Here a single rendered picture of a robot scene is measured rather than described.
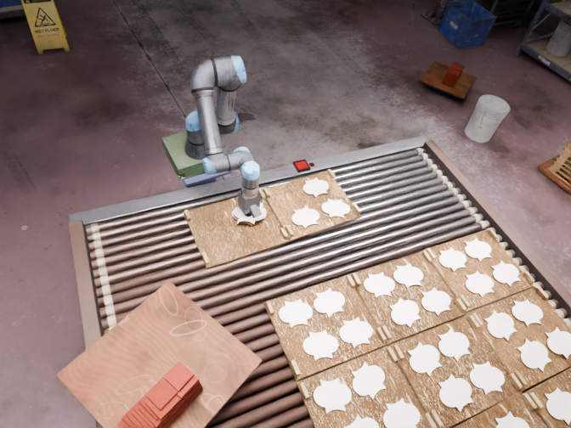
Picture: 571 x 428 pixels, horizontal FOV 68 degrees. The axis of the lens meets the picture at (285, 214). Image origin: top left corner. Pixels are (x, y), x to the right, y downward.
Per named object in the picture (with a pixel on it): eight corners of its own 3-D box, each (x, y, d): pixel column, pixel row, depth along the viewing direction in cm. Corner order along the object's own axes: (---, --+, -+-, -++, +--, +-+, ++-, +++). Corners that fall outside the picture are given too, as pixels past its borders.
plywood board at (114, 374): (57, 377, 147) (55, 374, 146) (169, 282, 174) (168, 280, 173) (155, 485, 130) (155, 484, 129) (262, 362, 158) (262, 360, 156)
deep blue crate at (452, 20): (435, 29, 562) (446, 1, 534) (460, 26, 575) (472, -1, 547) (458, 49, 534) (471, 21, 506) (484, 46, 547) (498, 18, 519)
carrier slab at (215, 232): (183, 213, 210) (183, 211, 209) (259, 192, 225) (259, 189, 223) (206, 270, 192) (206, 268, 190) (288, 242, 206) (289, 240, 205)
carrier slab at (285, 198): (261, 191, 225) (261, 189, 224) (327, 171, 239) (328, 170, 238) (291, 241, 206) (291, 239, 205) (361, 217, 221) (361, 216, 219)
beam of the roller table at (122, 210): (71, 222, 208) (68, 214, 204) (419, 142, 275) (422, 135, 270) (73, 234, 204) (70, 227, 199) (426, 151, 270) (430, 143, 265)
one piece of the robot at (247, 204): (251, 203, 187) (249, 225, 199) (268, 195, 191) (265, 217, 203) (236, 185, 192) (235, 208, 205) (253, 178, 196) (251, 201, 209)
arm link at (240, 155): (224, 148, 191) (231, 165, 185) (249, 143, 194) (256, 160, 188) (225, 160, 197) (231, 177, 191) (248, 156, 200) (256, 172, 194)
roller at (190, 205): (87, 229, 204) (84, 223, 200) (420, 151, 266) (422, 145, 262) (88, 238, 201) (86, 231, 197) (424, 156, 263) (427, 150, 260)
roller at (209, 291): (103, 321, 176) (99, 316, 172) (470, 210, 238) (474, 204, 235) (104, 332, 174) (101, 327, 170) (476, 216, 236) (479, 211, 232)
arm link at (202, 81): (184, 58, 175) (207, 176, 183) (211, 55, 178) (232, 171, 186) (182, 64, 186) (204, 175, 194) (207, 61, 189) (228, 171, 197)
